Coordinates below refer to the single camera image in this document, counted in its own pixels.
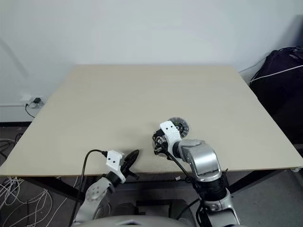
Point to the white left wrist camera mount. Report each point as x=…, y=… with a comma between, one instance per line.
x=113, y=158

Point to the black bag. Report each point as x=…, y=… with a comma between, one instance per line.
x=279, y=94

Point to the silver robot torso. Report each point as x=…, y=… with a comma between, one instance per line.
x=123, y=222

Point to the small white tag under table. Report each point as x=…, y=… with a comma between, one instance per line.
x=176, y=178

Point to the black power adapter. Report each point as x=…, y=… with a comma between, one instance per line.
x=36, y=101

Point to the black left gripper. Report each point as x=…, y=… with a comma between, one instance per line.
x=126, y=168

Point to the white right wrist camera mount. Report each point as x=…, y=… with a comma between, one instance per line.
x=169, y=128

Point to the black table frame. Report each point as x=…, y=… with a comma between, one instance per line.
x=59, y=186

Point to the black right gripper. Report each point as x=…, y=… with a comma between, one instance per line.
x=159, y=142

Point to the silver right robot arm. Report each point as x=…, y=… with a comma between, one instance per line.
x=203, y=156

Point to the white wall socket strip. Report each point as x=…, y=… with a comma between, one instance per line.
x=27, y=97

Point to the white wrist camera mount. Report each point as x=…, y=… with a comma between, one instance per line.
x=113, y=158
x=169, y=128

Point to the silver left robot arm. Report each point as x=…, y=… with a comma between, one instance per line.
x=94, y=192

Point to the clear tape roll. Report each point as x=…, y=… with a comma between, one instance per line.
x=183, y=128

